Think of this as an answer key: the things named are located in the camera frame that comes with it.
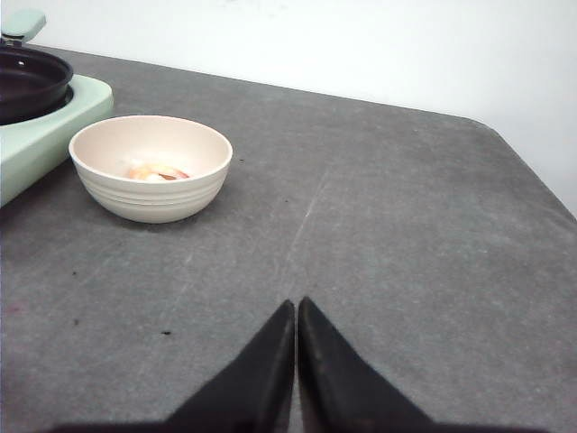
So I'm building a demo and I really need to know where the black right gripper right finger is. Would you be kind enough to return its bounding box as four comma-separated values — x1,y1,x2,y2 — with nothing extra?
298,296,441,433

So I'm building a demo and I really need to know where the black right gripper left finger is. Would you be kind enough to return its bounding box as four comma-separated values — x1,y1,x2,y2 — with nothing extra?
164,299,297,433

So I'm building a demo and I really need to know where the cream ribbed bowl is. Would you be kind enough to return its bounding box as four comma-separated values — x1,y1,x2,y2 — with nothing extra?
69,115,234,224

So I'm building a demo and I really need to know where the orange cooked shrimp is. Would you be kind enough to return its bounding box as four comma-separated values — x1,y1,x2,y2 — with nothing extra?
128,163,189,181

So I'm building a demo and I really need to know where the mint green breakfast maker base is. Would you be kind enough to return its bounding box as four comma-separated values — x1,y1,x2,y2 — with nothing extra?
1,74,114,206

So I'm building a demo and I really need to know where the black round frying pan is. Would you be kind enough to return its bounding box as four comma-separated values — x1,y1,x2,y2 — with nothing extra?
1,9,73,125

